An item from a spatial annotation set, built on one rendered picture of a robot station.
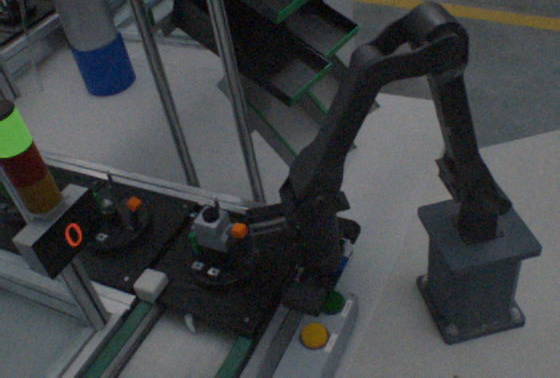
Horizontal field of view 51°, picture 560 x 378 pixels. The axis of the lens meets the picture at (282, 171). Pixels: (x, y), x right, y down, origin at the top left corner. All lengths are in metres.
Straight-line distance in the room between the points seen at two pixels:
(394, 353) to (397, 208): 0.35
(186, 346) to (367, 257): 0.40
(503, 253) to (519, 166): 0.49
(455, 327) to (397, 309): 0.11
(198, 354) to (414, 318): 0.39
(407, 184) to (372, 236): 0.18
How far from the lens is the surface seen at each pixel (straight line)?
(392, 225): 1.26
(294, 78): 1.09
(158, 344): 1.08
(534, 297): 1.17
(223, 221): 1.01
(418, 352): 1.07
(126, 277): 1.13
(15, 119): 0.79
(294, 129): 1.18
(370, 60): 0.70
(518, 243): 0.97
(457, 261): 0.93
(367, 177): 1.37
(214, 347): 1.05
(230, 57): 1.03
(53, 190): 0.85
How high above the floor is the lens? 1.77
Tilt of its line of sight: 40 degrees down
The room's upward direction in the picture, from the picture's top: 10 degrees counter-clockwise
